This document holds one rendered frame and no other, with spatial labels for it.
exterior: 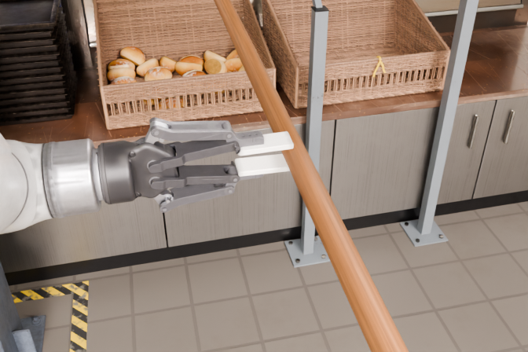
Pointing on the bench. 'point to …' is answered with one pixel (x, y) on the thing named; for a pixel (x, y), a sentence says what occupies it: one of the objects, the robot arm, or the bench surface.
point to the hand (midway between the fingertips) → (264, 153)
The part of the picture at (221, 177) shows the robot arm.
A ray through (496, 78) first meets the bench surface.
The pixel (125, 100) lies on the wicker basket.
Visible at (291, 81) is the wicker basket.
